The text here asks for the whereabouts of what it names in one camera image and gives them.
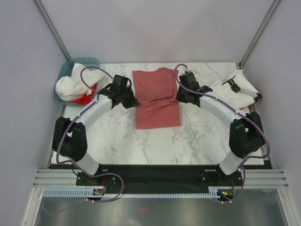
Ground salmon pink t-shirt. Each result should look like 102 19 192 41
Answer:
132 67 181 129

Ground white printed t-shirt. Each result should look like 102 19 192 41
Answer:
209 69 259 109

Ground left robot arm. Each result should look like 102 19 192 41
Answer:
52 75 140 185

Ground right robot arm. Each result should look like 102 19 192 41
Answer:
176 71 266 186

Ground crumpled red t-shirt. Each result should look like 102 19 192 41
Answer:
71 85 95 105

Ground crumpled white t-shirt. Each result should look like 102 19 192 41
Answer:
55 63 106 102

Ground teal plastic basket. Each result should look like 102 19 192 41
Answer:
54 57 103 105

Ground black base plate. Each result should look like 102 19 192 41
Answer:
76 164 243 193

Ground aluminium front rail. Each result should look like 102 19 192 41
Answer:
32 169 288 189

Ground white slotted cable duct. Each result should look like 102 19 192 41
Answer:
43 187 235 198

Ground right aluminium frame post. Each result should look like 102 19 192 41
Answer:
236 0 282 69

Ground aluminium frame post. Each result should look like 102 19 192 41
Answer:
32 0 71 60
236 0 282 69

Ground left aluminium frame post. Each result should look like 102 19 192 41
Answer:
32 0 71 60

